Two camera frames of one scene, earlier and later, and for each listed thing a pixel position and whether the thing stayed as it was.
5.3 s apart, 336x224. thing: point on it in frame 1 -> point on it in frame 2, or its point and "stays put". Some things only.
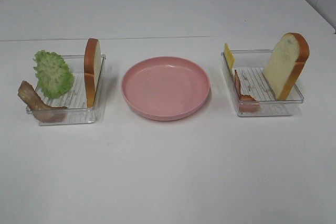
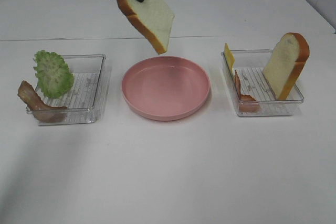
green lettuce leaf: [53, 74] stays put
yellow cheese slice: [229, 56] stays put
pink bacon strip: [247, 103] stays put
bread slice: [92, 65] -> [153, 17]
